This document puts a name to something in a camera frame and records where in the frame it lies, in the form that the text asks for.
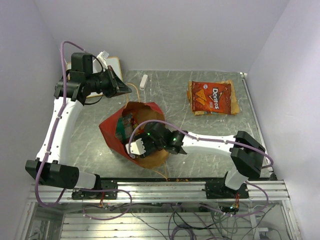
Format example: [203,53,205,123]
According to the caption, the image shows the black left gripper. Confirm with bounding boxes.
[87,65,133,98]

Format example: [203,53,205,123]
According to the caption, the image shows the red paper bag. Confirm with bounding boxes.
[99,96,169,170]

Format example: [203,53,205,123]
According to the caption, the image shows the gold foil snack packet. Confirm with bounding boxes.
[186,79,240,116]

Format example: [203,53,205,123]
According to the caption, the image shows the red Doritos bag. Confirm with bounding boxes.
[189,81,232,114]

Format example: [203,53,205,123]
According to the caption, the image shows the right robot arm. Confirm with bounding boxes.
[126,120,265,199]

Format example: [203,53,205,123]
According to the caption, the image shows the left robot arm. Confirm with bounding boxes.
[25,51,131,201]

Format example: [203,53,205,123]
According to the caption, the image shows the white marker eraser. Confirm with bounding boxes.
[139,74,149,91]

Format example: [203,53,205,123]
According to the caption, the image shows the small whiteboard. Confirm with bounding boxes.
[66,56,123,99]

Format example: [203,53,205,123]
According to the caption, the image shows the teal snack packet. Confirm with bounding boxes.
[115,113,133,144]

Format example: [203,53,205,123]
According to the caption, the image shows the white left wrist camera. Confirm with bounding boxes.
[97,50,109,69]

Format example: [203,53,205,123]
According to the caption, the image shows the aluminium rail frame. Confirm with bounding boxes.
[14,72,301,240]

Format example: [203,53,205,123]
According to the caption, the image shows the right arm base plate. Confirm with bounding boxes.
[202,180,249,200]

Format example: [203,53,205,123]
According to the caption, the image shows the loose cables under frame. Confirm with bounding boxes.
[82,202,278,240]

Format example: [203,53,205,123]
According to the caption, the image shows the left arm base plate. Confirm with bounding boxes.
[71,179,118,200]

